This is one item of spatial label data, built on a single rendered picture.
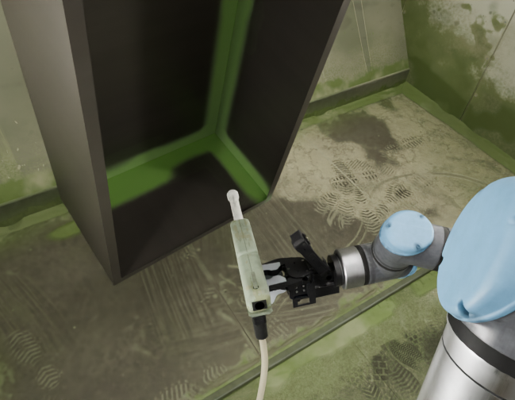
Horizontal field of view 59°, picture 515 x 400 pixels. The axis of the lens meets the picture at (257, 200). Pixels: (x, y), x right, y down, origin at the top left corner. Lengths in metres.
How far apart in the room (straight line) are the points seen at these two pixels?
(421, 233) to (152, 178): 0.98
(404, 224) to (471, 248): 0.54
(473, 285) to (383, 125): 2.45
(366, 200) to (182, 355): 1.15
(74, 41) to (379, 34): 2.43
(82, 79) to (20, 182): 1.43
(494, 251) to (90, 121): 0.65
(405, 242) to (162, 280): 1.21
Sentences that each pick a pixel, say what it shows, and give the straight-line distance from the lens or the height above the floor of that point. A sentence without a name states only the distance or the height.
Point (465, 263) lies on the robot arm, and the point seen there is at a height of 1.36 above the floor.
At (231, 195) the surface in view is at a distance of 1.25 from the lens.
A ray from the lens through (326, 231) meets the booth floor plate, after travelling 2.10.
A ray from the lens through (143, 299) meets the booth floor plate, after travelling 1.86.
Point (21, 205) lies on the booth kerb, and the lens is 2.18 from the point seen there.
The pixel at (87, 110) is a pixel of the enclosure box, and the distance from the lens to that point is 0.79.
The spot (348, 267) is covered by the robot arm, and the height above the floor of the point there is 0.85.
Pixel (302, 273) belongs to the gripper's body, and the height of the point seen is 0.83.
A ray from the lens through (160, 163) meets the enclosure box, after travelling 1.64.
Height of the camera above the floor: 1.64
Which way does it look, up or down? 47 degrees down
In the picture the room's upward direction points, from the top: 6 degrees clockwise
